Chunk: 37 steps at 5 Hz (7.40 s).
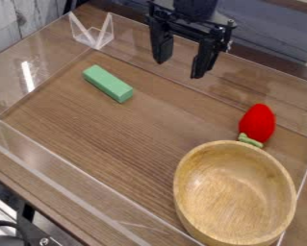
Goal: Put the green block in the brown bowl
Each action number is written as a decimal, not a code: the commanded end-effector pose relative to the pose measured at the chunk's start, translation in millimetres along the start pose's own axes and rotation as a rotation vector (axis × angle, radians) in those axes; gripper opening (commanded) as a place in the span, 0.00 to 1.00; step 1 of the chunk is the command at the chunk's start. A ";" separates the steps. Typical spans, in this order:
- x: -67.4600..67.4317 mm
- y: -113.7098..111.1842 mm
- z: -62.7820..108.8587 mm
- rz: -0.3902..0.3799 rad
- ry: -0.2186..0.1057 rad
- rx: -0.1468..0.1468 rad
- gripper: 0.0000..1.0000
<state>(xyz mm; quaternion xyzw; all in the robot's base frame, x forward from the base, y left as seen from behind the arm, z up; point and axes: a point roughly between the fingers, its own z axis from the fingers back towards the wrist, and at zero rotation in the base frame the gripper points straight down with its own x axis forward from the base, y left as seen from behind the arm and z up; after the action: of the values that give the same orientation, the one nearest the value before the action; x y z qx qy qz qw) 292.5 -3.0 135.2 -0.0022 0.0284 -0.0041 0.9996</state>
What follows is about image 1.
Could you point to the clear acrylic corner bracket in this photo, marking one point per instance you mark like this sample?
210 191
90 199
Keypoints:
93 37

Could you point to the light wooden bowl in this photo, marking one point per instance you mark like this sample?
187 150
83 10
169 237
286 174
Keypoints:
234 195

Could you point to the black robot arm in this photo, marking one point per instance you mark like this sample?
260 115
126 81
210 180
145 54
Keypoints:
191 19

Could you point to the red plush strawberry toy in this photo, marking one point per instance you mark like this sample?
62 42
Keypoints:
257 125

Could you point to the green rectangular block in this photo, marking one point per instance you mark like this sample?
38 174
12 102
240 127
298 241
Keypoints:
109 83

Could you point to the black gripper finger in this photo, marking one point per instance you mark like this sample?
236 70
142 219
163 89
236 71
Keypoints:
162 40
210 46

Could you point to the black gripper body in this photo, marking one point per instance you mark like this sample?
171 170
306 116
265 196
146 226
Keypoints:
191 18

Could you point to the black metal table leg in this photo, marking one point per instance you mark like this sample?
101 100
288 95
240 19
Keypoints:
36 236

